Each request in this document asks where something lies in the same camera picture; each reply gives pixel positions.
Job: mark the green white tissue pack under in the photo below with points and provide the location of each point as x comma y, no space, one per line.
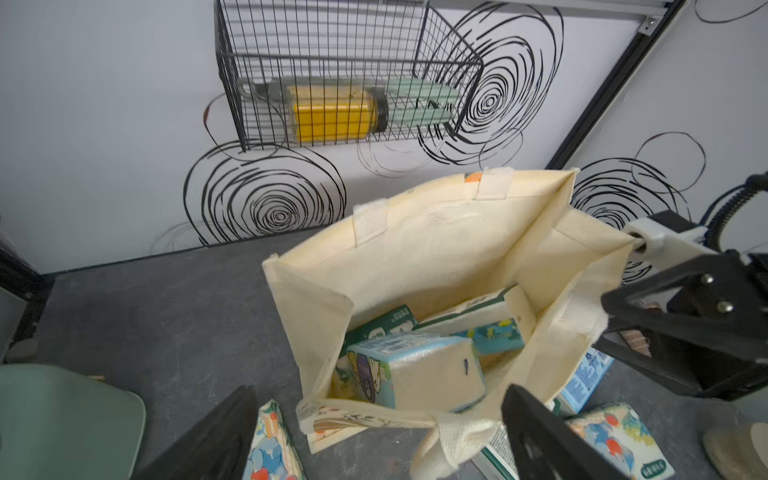
496,460

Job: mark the floral tissue pack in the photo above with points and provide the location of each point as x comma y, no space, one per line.
272,452
617,432

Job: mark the black wire wall basket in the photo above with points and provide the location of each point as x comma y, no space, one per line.
372,41

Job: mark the floral canvas tote bag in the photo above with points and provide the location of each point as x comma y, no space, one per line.
432,247

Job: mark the light blue tissue pack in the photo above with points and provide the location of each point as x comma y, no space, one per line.
417,371

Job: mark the floral tissue pack left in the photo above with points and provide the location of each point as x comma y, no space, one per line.
272,452

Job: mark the blue labelled tissue pack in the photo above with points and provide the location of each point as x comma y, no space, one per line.
591,370

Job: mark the green white tissue pack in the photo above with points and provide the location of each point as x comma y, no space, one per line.
498,322

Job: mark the floral tissue pack right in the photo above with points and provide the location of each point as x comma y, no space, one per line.
617,432

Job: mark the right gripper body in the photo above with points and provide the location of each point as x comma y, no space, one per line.
706,321

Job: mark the green item in basket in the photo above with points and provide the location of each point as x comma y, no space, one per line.
420,103

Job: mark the mint green toaster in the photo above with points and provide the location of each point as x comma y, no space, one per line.
58,424

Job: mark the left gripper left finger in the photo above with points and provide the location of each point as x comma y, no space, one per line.
216,447

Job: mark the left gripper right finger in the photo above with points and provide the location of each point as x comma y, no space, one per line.
544,447

